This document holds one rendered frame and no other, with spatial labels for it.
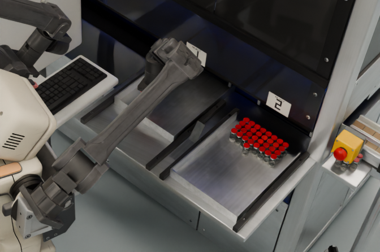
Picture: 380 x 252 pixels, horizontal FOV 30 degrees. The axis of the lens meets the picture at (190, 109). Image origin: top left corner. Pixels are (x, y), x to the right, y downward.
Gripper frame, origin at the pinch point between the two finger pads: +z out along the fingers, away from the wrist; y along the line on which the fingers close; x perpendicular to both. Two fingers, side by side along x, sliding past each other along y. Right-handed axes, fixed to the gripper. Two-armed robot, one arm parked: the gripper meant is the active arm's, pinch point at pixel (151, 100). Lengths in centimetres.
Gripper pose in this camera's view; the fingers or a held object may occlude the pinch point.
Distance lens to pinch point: 236.9
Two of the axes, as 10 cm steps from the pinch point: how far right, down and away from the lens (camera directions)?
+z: -0.9, 6.8, 7.3
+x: -9.1, -3.6, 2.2
